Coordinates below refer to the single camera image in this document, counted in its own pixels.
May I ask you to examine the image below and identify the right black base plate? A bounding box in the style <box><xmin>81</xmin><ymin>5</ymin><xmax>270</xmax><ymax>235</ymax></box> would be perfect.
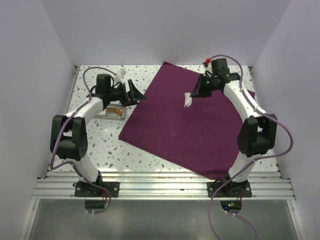
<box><xmin>206</xmin><ymin>180</ymin><xmax>253</xmax><ymax>198</ymax></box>

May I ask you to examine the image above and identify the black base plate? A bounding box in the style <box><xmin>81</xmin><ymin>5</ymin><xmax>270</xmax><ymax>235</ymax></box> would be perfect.
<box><xmin>206</xmin><ymin>180</ymin><xmax>253</xmax><ymax>198</ymax></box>
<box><xmin>72</xmin><ymin>181</ymin><xmax>120</xmax><ymax>198</ymax></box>

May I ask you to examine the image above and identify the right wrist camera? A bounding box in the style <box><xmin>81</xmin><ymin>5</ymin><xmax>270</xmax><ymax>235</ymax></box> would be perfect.
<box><xmin>202</xmin><ymin>58</ymin><xmax>230</xmax><ymax>76</ymax></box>

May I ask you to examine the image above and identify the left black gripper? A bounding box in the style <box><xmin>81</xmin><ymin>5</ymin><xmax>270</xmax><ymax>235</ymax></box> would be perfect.
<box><xmin>107</xmin><ymin>79</ymin><xmax>146</xmax><ymax>107</ymax></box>

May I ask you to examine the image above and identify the orange bandage strip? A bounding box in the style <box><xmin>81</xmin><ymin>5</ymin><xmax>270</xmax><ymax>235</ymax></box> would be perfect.
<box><xmin>106</xmin><ymin>107</ymin><xmax>124</xmax><ymax>117</ymax></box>

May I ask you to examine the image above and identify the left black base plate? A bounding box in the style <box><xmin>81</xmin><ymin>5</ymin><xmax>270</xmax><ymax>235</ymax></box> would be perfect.
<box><xmin>72</xmin><ymin>181</ymin><xmax>120</xmax><ymax>198</ymax></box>

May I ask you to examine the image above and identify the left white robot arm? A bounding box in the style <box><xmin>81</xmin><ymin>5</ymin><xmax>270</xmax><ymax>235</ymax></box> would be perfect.
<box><xmin>49</xmin><ymin>74</ymin><xmax>147</xmax><ymax>197</ymax></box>

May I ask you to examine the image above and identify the purple cable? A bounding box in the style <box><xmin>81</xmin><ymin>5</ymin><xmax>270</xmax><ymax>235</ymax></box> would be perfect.
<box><xmin>49</xmin><ymin>66</ymin><xmax>118</xmax><ymax>216</ymax></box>
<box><xmin>207</xmin><ymin>54</ymin><xmax>294</xmax><ymax>240</ymax></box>

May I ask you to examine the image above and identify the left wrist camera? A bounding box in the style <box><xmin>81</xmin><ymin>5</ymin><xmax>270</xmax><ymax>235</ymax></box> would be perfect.
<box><xmin>95</xmin><ymin>69</ymin><xmax>126</xmax><ymax>95</ymax></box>

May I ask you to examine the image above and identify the metal instrument tray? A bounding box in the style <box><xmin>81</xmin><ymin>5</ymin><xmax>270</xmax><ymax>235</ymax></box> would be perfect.
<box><xmin>94</xmin><ymin>104</ymin><xmax>127</xmax><ymax>121</ymax></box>

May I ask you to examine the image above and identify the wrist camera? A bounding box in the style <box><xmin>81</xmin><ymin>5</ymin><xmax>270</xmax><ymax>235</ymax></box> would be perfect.
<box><xmin>202</xmin><ymin>58</ymin><xmax>230</xmax><ymax>76</ymax></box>
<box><xmin>95</xmin><ymin>69</ymin><xmax>126</xmax><ymax>95</ymax></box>

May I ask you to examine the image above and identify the purple cloth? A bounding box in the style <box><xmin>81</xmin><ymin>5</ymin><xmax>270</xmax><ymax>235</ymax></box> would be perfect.
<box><xmin>118</xmin><ymin>62</ymin><xmax>243</xmax><ymax>180</ymax></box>

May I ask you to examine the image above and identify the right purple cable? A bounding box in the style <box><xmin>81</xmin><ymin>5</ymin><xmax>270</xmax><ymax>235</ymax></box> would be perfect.
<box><xmin>207</xmin><ymin>54</ymin><xmax>294</xmax><ymax>240</ymax></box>

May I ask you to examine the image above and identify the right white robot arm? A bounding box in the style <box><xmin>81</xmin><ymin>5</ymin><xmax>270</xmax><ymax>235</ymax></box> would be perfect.
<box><xmin>190</xmin><ymin>73</ymin><xmax>277</xmax><ymax>197</ymax></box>

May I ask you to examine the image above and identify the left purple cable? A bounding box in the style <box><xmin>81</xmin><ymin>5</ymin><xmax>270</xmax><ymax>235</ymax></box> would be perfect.
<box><xmin>49</xmin><ymin>66</ymin><xmax>118</xmax><ymax>216</ymax></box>

